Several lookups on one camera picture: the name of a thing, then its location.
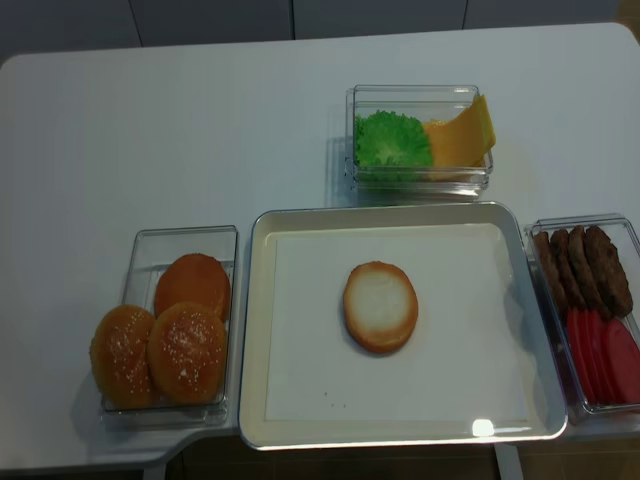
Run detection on green lettuce leaf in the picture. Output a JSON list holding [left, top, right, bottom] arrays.
[[354, 110, 433, 168]]

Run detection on clear lettuce cheese container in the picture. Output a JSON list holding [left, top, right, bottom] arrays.
[[345, 85, 493, 198]]

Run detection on bottom bun half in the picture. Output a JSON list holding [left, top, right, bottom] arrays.
[[343, 261, 419, 354]]

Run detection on white metal baking tray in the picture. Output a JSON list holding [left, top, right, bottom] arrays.
[[239, 202, 567, 450]]

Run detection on plain bun in container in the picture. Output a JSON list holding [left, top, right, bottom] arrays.
[[154, 253, 231, 321]]

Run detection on clear plastic bun container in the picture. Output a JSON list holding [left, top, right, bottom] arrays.
[[101, 225, 238, 431]]

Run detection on right sesame top bun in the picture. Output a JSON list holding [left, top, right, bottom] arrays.
[[147, 302, 227, 405]]

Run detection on sesame bun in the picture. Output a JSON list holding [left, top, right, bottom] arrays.
[[89, 305, 156, 409], [147, 302, 227, 405]]

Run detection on yellow cheese slices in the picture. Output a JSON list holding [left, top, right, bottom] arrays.
[[422, 95, 496, 168]]

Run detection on white parchment paper sheet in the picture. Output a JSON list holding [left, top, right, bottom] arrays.
[[267, 223, 528, 423]]

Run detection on brown patty far left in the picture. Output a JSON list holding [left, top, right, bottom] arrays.
[[533, 231, 569, 321]]

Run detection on brown patty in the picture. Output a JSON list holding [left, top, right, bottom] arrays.
[[533, 231, 569, 321], [550, 229, 587, 311], [584, 225, 633, 317], [568, 225, 612, 321]]

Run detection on left sesame top bun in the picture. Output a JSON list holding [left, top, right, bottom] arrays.
[[89, 305, 156, 409]]

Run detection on clear patty tomato container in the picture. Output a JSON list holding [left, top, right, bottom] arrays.
[[525, 214, 639, 423]]

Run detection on red tomato slice stack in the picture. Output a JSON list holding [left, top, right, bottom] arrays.
[[567, 309, 617, 406]]

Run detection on brown patty far right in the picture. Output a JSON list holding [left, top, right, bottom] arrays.
[[584, 225, 633, 317]]

